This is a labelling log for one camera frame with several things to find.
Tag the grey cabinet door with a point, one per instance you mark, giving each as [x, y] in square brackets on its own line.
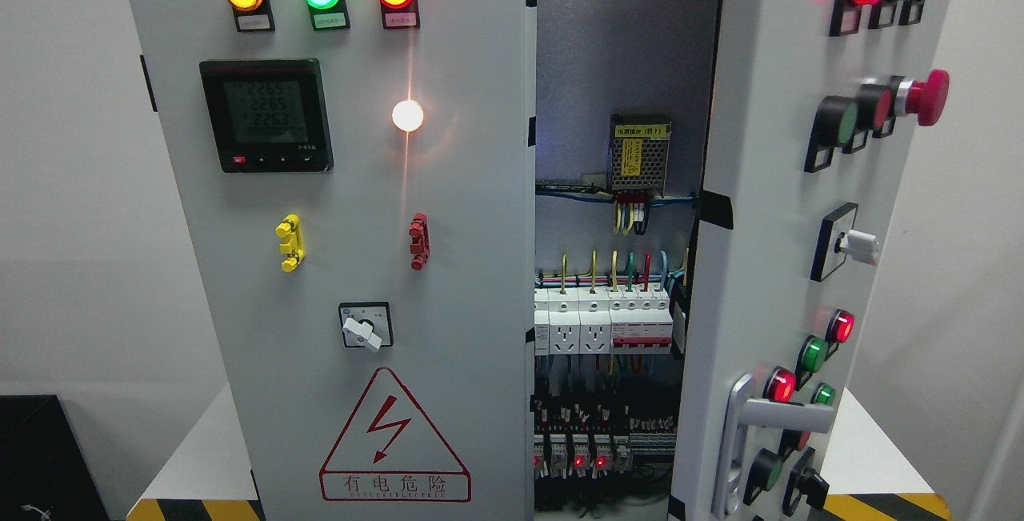
[459, 324]
[804, 159]

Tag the white socket breaker row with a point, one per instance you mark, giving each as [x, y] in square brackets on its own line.
[604, 320]

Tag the metal mesh power supply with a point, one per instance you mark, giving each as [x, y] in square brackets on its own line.
[639, 151]

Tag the white glowing indicator light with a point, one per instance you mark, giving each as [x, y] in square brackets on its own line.
[408, 115]

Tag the relay row with red leds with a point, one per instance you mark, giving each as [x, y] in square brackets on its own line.
[581, 455]

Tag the red electric hazard sticker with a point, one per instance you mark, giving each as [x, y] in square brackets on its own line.
[389, 449]

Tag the black digital power meter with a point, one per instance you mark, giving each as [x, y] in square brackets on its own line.
[268, 115]

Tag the red emergency stop button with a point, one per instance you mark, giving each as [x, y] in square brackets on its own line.
[923, 98]

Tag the red terminal post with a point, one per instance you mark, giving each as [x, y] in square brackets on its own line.
[419, 241]

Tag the yellow terminal post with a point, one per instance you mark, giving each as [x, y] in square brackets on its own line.
[291, 244]

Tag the silver door handle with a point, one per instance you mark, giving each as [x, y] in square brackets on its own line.
[742, 476]

